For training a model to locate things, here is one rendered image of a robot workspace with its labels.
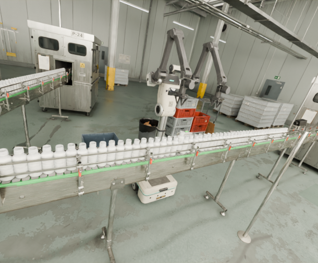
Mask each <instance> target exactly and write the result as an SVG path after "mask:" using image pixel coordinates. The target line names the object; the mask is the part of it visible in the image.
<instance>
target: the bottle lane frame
mask: <svg viewBox="0 0 318 263"><path fill-rule="evenodd" d="M296 138H297V137H294V138H288V140H286V141H285V143H284V146H283V147H282V149H284V148H288V147H290V145H291V144H292V143H293V142H295V140H296ZM284 140H285V139H281V140H276V141H273V143H271V144H270V146H269V149H268V151H267V152H270V151H275V150H279V149H280V147H281V145H282V144H283V142H284ZM292 140H293V141H292ZM280 142H281V143H280ZM291 142H292V143H291ZM269 143H270V141H269V142H262V143H258V144H255V145H254V146H252V148H251V150H250V154H249V156H254V155H257V154H262V153H264V152H265V151H264V150H266V148H267V147H268V145H269ZM279 143H280V144H281V145H280V144H279ZM290 143H291V144H290ZM265 145H266V146H265ZM278 145H279V147H278ZM250 147H251V145H245V146H239V147H238V146H237V147H234V148H231V149H230V150H229V151H228V152H227V155H226V157H227V158H226V159H225V162H227V161H232V160H236V159H237V158H238V156H239V154H242V153H243V157H242V158H245V157H246V154H247V151H249V149H250ZM264 147H265V148H264ZM246 148H247V151H246ZM263 148H264V149H263ZM226 151H227V148H225V149H219V150H213V151H207V152H201V153H199V154H198V156H196V158H195V161H194V163H195V165H194V166H193V169H198V168H202V167H205V166H209V165H214V164H219V163H222V160H223V156H224V155H225V153H226ZM245 151H246V154H245V153H244V152H245ZM223 152H224V153H223ZM222 153H223V155H222ZM194 155H195V153H194V154H188V155H184V156H182V155H181V156H177V157H170V158H167V157H166V158H164V159H163V158H162V159H158V160H154V161H152V164H150V169H149V172H150V175H149V179H153V178H158V177H162V176H166V175H171V174H175V173H180V172H184V171H188V170H190V167H191V166H190V165H189V162H190V161H193V158H194ZM221 156H222V159H221ZM191 158H192V160H190V159H191ZM148 163H149V161H145V162H142V161H141V162H138V163H137V162H136V163H131V164H125V165H122V164H121V165H119V166H116V165H115V166H113V167H111V166H110V167H108V168H105V167H104V168H102V169H99V168H97V169H96V170H93V169H91V170H89V171H86V170H85V171H83V172H82V173H81V177H82V176H83V181H82V182H83V185H84V188H83V192H84V194H83V195H85V194H89V193H93V192H98V191H101V190H106V189H110V188H111V182H112V181H113V180H116V179H119V178H124V179H125V184H124V185H128V184H132V183H136V182H141V181H145V177H146V174H145V171H146V166H147V165H148ZM0 195H1V198H5V200H4V203H3V206H0V214H1V213H6V212H11V211H15V210H19V209H24V208H28V207H33V206H37V205H41V204H46V203H49V202H54V201H58V200H62V199H67V198H71V197H76V196H78V172H77V173H72V172H71V173H70V174H64V173H63V175H55V176H51V177H49V176H47V177H45V178H40V177H39V178H38V179H34V180H32V179H31V178H30V179H29V180H27V181H22V180H20V181H19V182H15V183H12V181H11V182H10V183H8V184H2V183H0Z"/></svg>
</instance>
